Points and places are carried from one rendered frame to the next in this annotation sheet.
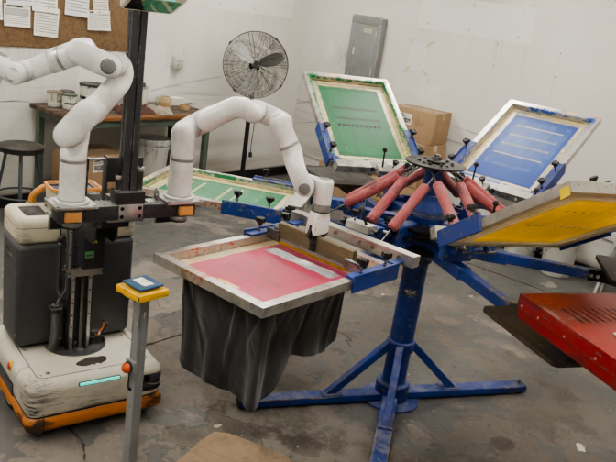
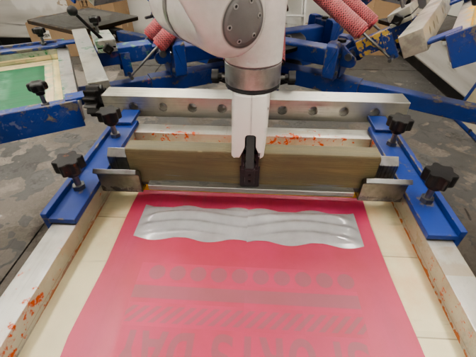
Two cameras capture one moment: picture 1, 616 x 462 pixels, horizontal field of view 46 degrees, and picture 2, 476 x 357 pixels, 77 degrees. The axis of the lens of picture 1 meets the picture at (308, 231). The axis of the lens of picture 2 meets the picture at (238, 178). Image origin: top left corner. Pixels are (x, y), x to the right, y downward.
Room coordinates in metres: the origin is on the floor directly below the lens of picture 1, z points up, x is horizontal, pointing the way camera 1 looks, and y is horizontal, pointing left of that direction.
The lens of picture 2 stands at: (2.53, 0.21, 1.33)
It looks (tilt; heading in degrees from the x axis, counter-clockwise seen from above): 40 degrees down; 325
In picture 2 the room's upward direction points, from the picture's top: straight up
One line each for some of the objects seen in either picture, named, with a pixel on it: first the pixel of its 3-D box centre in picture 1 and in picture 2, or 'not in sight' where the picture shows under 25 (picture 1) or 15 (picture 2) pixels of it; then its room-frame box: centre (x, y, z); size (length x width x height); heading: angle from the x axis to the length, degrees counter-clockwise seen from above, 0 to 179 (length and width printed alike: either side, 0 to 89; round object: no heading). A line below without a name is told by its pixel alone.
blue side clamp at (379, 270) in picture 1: (372, 275); (401, 180); (2.70, -0.28, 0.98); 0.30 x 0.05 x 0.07; 141
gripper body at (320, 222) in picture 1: (319, 221); (251, 111); (2.85, -0.04, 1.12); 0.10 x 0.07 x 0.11; 141
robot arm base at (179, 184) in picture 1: (178, 177); not in sight; (2.87, 0.55, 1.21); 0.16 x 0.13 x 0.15; 39
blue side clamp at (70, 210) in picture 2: (271, 234); (103, 170); (3.05, 0.16, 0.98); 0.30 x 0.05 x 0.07; 141
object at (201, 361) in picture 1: (218, 336); not in sight; (2.46, 0.27, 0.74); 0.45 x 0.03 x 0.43; 51
